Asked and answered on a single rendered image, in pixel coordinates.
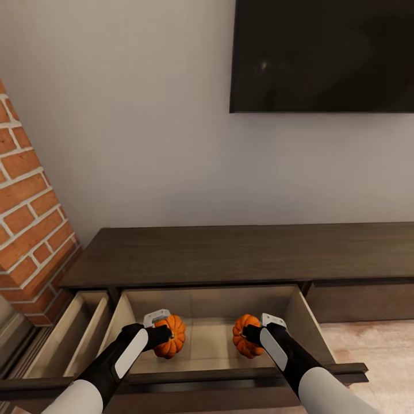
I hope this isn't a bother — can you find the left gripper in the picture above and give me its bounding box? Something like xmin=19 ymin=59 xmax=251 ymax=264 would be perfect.
xmin=148 ymin=325 xmax=172 ymax=350

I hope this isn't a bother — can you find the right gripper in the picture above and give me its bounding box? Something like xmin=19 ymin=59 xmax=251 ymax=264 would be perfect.
xmin=243 ymin=324 xmax=263 ymax=348

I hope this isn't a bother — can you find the pumpkin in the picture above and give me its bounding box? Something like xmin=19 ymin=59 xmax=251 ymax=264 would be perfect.
xmin=153 ymin=315 xmax=186 ymax=359
xmin=232 ymin=313 xmax=265 ymax=359

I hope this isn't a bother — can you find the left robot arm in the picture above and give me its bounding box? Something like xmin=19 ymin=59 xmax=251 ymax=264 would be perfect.
xmin=41 ymin=309 xmax=172 ymax=414

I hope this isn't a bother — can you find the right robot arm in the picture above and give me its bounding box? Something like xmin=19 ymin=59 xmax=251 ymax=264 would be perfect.
xmin=243 ymin=313 xmax=382 ymax=414

